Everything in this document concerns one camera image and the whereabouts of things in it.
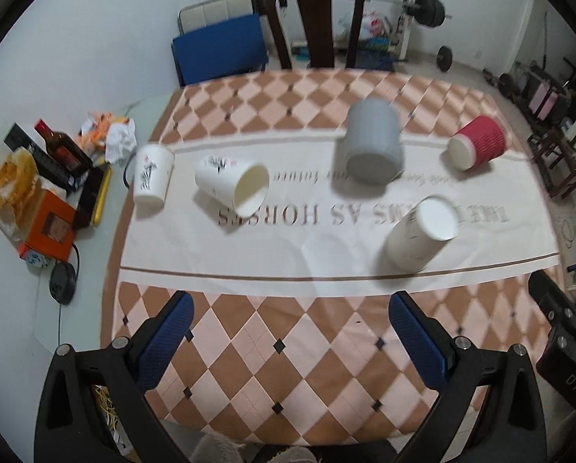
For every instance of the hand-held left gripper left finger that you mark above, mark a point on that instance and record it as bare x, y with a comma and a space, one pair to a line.
168, 340

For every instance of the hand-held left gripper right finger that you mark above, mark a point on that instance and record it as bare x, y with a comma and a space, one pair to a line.
417, 340

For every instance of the white paper cup faint print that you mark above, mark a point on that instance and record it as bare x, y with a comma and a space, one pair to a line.
418, 234

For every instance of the red ribbed paper cup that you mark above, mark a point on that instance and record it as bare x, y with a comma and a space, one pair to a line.
478, 142

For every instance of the white paper cup zebra print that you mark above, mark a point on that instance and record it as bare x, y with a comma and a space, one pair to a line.
150, 176

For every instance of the white paper cup black print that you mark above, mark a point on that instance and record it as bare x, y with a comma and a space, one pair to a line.
227, 183

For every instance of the grey ribbed paper cup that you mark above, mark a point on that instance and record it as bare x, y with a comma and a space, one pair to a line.
374, 140

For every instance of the checkered brown pink tablecloth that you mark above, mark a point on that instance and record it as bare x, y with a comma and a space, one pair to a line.
317, 347

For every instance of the brown wooden chair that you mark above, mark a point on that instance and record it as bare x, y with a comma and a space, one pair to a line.
570, 154

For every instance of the black round device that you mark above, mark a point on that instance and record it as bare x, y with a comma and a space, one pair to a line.
62, 283

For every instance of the grey cloth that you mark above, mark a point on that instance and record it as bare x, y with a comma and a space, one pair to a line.
230, 449

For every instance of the blue white packet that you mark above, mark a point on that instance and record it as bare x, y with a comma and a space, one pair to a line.
36, 259

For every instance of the yellow pen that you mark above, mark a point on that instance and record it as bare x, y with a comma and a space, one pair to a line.
101, 195

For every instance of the orange box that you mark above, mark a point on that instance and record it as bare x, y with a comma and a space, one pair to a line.
51, 226

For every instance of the black slim case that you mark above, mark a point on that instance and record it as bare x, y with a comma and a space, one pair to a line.
87, 197

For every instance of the pink pads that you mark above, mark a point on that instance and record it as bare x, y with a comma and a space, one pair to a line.
543, 99

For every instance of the black weight plates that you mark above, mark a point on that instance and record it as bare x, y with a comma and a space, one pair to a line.
507, 84

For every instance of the crumpled white tissue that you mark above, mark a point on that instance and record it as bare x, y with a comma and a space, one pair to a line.
121, 141

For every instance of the clear bag of bread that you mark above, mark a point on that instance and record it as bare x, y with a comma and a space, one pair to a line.
12, 188

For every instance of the brown bottle red cap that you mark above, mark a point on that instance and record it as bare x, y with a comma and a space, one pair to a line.
62, 148

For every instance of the orange white snack wrappers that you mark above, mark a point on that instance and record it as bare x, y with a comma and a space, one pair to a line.
94, 131

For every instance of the long black box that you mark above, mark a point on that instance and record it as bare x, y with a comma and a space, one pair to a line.
34, 156

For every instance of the small black dumbbell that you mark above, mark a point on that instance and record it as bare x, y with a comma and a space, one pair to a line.
444, 57

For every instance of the white weight rack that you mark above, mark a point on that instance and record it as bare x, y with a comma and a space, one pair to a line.
405, 19

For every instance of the plastic bags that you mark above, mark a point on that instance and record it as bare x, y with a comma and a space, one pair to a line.
372, 24

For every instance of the grey padded bench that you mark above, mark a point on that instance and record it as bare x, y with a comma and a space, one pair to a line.
213, 9

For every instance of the dark wooden chair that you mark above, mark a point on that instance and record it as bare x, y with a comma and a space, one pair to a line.
317, 19

